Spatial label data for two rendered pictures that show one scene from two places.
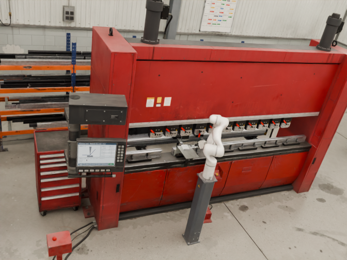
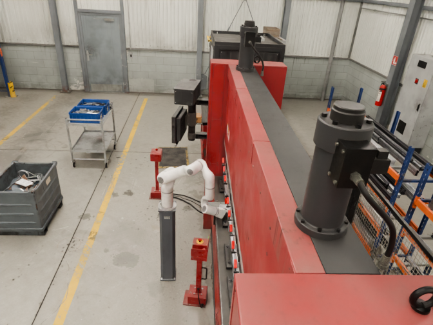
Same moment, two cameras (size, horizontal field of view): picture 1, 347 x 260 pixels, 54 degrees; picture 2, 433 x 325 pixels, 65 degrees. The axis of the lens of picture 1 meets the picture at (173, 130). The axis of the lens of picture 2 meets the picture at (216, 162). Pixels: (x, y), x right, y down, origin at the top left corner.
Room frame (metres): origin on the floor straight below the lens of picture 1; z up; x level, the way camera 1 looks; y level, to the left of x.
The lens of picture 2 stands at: (4.81, -2.90, 3.09)
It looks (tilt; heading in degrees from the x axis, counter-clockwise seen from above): 28 degrees down; 114
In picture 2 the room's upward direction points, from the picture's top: 4 degrees clockwise
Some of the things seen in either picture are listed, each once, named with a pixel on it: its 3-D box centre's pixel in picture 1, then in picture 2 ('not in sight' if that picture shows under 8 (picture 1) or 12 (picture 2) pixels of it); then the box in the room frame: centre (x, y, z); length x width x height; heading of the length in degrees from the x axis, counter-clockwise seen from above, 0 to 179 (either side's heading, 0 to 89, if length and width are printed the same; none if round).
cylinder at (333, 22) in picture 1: (332, 31); (348, 180); (4.81, -1.84, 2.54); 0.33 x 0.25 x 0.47; 118
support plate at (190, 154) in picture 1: (188, 152); (216, 207); (3.64, -0.23, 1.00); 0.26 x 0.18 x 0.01; 28
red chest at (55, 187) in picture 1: (58, 173); not in sight; (3.36, 1.32, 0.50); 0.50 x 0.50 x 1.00; 28
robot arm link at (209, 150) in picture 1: (209, 154); (169, 179); (3.19, -0.44, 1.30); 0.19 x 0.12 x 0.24; 87
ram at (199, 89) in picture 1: (239, 92); (243, 178); (4.07, -0.74, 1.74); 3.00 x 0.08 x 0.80; 118
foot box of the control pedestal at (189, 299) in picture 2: (203, 213); (195, 295); (3.63, -0.62, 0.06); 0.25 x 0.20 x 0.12; 21
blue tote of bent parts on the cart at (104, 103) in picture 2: not in sight; (94, 106); (0.26, 1.54, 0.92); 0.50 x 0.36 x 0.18; 30
